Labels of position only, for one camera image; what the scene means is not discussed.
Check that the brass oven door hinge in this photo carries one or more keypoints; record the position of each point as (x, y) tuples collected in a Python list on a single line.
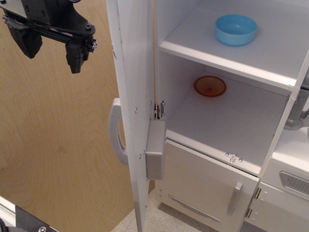
[(257, 192)]

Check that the white toy fridge cabinet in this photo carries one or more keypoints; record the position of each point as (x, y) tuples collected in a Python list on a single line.
[(263, 78)]

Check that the grey sink faucet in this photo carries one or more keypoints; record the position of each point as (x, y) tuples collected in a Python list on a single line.
[(298, 117)]

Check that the blue plastic bowl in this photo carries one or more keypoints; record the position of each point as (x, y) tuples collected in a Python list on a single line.
[(235, 29)]

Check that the metal door hinge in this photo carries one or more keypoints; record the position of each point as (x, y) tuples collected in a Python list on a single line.
[(159, 110)]

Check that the white fridge door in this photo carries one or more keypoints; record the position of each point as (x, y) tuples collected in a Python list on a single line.
[(131, 28)]

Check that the grey oven vent panel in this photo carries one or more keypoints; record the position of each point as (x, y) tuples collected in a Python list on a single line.
[(294, 183)]

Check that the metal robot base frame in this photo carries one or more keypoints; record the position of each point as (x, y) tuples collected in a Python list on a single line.
[(15, 219)]

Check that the brown plastic plate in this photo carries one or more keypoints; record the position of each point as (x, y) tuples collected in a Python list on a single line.
[(210, 86)]

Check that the white door latch catch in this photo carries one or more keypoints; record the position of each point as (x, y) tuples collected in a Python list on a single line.
[(233, 158)]

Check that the white lower freezer door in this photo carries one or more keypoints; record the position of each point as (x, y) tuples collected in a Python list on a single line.
[(201, 187)]

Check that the grey fridge door handle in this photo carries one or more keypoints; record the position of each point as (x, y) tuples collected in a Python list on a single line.
[(118, 146)]

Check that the white toy oven unit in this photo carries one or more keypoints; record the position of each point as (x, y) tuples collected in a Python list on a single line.
[(277, 208)]

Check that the grey freezer door handle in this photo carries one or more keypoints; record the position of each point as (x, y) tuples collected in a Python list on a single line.
[(234, 198)]

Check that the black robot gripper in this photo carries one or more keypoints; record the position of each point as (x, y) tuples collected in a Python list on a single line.
[(27, 20)]

